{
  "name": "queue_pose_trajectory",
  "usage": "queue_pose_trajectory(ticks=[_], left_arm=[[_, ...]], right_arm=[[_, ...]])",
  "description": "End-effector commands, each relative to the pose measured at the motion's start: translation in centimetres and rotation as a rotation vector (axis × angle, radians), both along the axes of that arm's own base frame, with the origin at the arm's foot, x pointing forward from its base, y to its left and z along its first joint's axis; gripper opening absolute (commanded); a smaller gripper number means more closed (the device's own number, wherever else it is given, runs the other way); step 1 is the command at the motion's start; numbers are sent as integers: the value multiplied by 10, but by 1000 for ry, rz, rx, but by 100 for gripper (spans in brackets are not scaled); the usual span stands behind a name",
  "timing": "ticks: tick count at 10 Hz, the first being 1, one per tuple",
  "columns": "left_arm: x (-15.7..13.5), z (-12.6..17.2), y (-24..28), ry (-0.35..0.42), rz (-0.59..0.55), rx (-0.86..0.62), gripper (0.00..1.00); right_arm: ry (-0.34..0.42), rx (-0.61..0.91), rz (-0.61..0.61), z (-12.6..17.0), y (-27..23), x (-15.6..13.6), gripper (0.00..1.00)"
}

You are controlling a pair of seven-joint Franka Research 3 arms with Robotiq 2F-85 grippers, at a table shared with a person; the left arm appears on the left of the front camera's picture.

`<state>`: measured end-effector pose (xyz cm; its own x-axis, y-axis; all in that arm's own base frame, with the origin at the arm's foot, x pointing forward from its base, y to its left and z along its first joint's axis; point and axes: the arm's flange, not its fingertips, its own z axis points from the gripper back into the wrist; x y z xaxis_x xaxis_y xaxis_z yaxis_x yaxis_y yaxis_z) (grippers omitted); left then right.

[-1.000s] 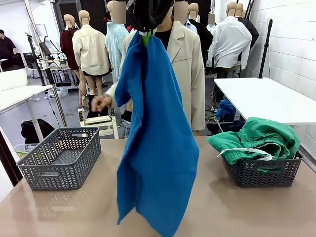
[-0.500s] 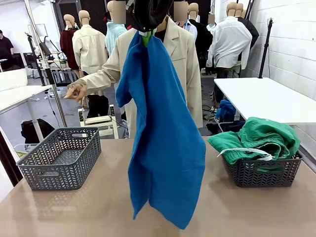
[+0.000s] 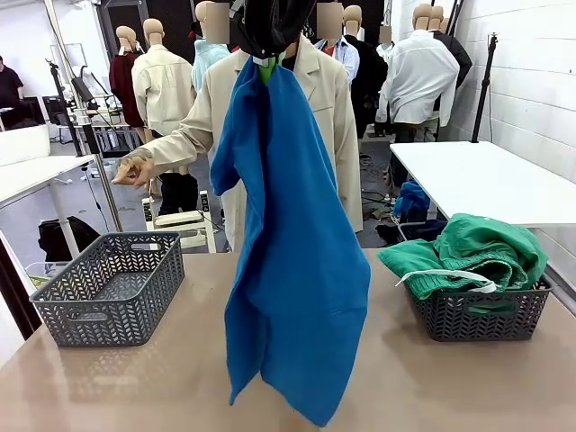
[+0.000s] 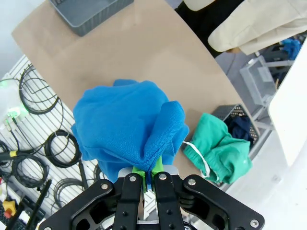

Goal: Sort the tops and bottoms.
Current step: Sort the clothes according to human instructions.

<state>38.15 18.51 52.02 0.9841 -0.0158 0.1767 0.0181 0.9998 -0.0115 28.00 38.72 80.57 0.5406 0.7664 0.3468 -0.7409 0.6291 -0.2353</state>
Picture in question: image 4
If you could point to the grey woven plastic basket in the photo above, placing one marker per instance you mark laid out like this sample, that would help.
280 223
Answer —
223 111
84 26

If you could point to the grey plastic crate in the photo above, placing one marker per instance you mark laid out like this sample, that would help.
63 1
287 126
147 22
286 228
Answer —
254 79

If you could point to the white table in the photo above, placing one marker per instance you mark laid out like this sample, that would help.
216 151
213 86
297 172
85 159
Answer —
292 107

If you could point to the person's left forearm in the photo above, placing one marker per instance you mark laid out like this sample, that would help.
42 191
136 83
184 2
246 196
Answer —
259 33

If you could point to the bright blue garment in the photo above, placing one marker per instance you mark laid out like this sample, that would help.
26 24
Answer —
120 119

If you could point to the navy blue garment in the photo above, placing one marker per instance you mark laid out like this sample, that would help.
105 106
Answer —
237 133
242 121

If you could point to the person's left hand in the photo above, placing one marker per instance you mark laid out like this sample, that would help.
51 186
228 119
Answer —
233 50

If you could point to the person in beige blazer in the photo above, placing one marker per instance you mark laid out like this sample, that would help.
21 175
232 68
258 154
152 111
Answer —
263 24

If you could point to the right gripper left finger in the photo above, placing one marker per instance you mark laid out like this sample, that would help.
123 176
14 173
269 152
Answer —
127 203

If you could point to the yellow red emergency stop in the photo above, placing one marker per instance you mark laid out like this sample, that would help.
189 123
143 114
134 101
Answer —
9 206

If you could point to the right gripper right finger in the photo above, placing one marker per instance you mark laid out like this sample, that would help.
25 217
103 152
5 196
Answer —
168 203

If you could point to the blue cloth heap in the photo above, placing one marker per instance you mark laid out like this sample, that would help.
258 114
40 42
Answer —
291 48

